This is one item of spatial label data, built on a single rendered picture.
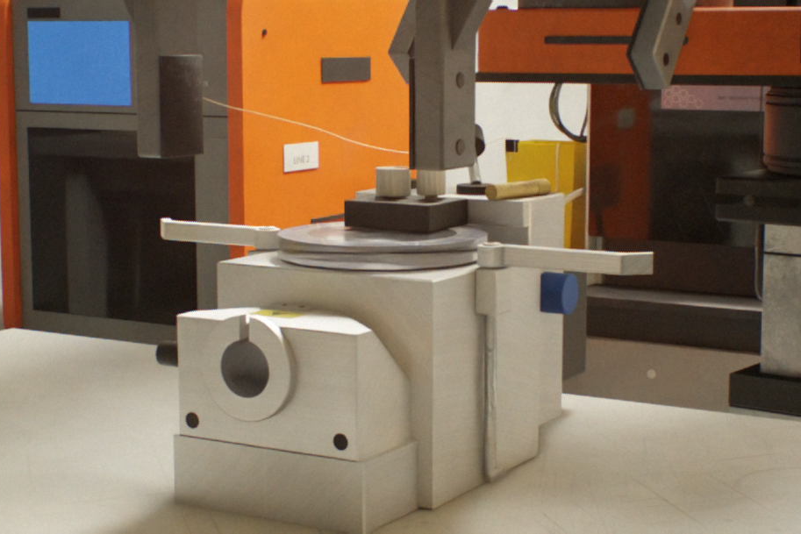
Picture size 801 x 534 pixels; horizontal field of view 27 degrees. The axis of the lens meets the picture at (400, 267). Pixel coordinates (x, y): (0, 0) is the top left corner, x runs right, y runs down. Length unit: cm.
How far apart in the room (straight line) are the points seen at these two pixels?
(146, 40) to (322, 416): 16
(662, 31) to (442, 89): 20
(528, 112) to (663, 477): 287
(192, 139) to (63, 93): 130
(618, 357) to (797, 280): 108
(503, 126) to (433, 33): 299
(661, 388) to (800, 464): 145
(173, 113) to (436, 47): 12
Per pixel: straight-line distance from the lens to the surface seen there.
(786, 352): 113
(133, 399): 84
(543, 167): 230
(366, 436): 61
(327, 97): 193
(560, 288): 71
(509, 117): 356
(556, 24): 112
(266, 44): 182
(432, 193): 70
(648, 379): 217
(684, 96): 219
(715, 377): 214
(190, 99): 66
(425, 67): 58
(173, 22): 66
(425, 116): 58
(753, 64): 108
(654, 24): 76
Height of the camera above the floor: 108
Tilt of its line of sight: 8 degrees down
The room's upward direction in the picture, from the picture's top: straight up
